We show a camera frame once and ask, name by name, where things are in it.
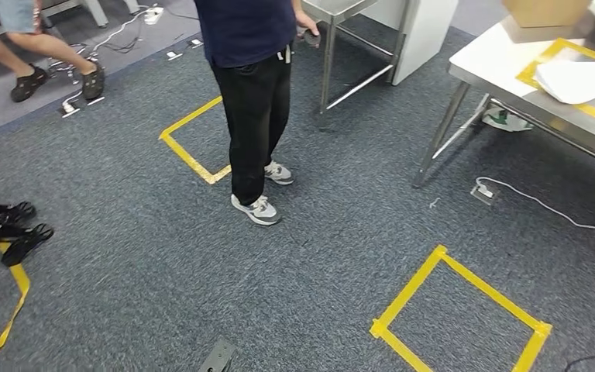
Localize black handheld device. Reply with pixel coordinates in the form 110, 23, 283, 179
302, 28, 323, 50

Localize white plastic car part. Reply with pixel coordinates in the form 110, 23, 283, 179
533, 60, 595, 105

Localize stainless steel workbench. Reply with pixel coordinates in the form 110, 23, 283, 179
301, 0, 412, 116
412, 12, 595, 190

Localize person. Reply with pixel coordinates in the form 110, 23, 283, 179
0, 0, 106, 102
193, 0, 324, 227

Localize metal floor outlet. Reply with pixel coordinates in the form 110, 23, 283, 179
470, 182, 500, 206

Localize white green plastic bag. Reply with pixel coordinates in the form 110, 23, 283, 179
481, 105, 535, 133

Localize white power strip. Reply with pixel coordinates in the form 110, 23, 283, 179
143, 5, 165, 26

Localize white furniture legs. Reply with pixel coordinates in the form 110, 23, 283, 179
40, 0, 142, 29

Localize small yellow table tape rectangle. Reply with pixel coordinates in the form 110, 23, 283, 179
515, 37, 595, 133

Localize black humanoid robot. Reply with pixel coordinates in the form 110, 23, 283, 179
0, 201, 55, 268

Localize crooked yellow floor tape square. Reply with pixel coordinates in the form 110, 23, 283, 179
0, 241, 32, 372

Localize open brown cardboard box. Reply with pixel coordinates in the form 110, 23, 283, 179
502, 0, 593, 28

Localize white power cable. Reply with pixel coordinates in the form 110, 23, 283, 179
474, 176, 595, 243
46, 5, 150, 112

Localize black power cable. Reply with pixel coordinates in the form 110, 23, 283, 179
563, 351, 595, 372

